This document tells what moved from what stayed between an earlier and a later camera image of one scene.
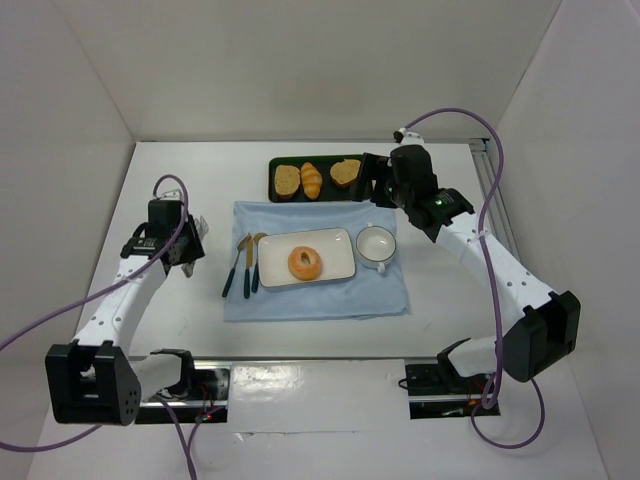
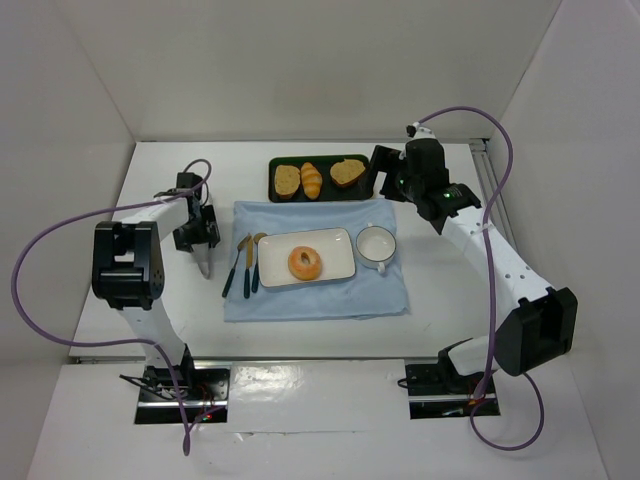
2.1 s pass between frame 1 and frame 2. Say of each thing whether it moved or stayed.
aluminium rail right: stayed
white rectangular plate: stayed
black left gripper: moved
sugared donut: stayed
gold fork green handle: stayed
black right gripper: moved
